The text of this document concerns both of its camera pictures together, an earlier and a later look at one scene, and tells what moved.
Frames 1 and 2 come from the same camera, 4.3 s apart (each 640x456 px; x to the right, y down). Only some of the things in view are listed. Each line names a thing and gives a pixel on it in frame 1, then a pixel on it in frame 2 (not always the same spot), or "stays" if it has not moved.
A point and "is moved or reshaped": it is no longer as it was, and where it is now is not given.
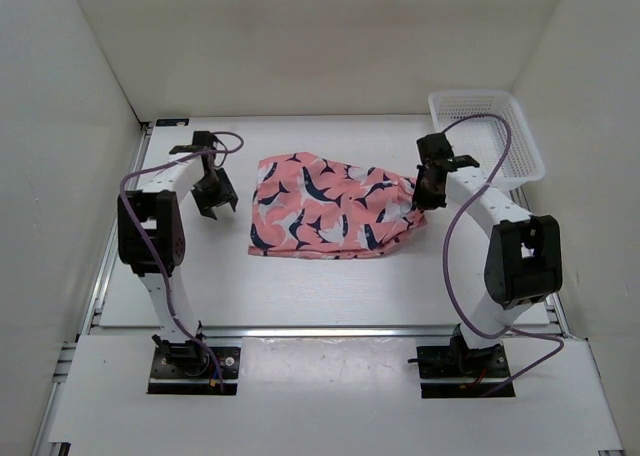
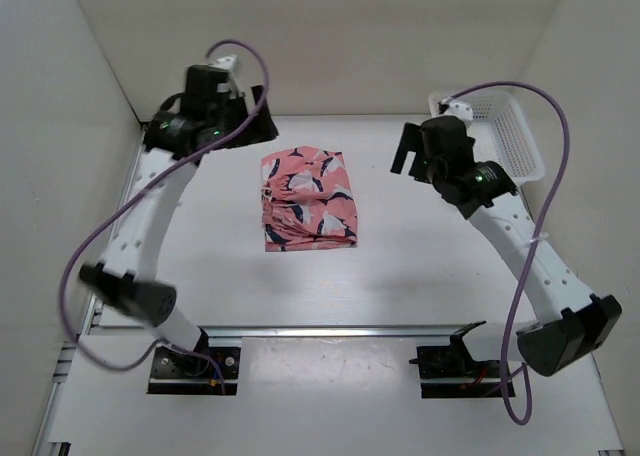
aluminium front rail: [529, 332] stays
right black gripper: [422, 201] → [411, 142]
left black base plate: [191, 370] stays
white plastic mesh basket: [485, 139] stays
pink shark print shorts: [306, 205] is moved or reshaped
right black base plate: [458, 362] stays
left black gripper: [226, 195] → [260, 129]
